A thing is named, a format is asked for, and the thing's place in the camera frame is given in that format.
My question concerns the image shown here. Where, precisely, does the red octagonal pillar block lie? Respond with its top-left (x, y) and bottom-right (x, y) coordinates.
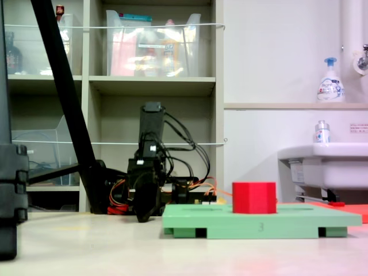
top-left (232, 181), bottom-right (278, 215)

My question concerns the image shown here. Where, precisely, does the black clamp block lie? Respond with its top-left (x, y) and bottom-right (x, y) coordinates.
top-left (171, 178), bottom-right (191, 205)

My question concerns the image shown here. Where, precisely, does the red printed clamp base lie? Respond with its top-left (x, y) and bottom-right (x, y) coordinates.
top-left (108, 204), bottom-right (129, 216)

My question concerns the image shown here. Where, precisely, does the beige shelf unit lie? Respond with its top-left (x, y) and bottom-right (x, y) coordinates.
top-left (0, 0), bottom-right (225, 213)

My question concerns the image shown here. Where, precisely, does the clear plastic storage bin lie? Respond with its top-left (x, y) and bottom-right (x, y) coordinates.
top-left (105, 10), bottom-right (202, 78)
top-left (11, 114), bottom-right (80, 186)
top-left (4, 13), bottom-right (74, 76)

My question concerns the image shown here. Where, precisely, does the green shape sorting board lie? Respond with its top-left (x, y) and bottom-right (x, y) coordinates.
top-left (161, 203), bottom-right (362, 239)

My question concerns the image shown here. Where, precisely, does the pink packet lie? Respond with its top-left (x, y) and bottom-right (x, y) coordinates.
top-left (110, 31), bottom-right (138, 77)

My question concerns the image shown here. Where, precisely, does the orange bottle with pink cap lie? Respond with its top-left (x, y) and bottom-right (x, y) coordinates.
top-left (162, 19), bottom-right (181, 77)

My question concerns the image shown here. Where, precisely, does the black notched tripod leg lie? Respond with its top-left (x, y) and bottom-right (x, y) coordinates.
top-left (0, 143), bottom-right (29, 261)

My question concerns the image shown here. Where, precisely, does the teal topped pouch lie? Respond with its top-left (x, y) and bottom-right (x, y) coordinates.
top-left (119, 13), bottom-right (153, 35)

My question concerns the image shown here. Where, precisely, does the dark glass bottle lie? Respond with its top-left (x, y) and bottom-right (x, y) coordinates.
top-left (4, 31), bottom-right (23, 75)

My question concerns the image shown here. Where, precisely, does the small clear sanitizer bottle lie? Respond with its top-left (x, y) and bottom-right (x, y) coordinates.
top-left (313, 120), bottom-right (331, 144)

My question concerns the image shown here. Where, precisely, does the white sink basin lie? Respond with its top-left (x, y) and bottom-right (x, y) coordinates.
top-left (277, 142), bottom-right (368, 190)

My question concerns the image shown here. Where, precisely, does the white blue soap pump bottle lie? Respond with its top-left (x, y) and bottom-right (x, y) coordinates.
top-left (317, 57), bottom-right (346, 104)

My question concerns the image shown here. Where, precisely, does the white vertical pipe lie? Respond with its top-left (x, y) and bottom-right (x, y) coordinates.
top-left (340, 0), bottom-right (365, 103)

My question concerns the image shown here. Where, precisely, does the orange red wire bundle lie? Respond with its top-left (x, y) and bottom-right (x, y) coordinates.
top-left (109, 178), bottom-right (130, 209)

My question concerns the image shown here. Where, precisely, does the white cord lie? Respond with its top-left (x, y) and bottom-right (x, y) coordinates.
top-left (11, 138), bottom-right (228, 146)
top-left (4, 23), bottom-right (226, 31)

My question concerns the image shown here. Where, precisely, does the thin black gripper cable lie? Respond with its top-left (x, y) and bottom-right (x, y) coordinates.
top-left (163, 112), bottom-right (199, 150)

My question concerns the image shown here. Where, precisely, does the thin black elbow cable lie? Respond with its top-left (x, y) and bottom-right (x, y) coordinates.
top-left (165, 145), bottom-right (212, 187)

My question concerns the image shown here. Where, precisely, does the dark grey post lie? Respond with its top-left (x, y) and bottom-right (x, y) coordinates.
top-left (0, 0), bottom-right (13, 144)

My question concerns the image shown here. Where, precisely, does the metal wall tap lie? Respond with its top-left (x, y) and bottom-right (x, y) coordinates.
top-left (352, 43), bottom-right (368, 76)

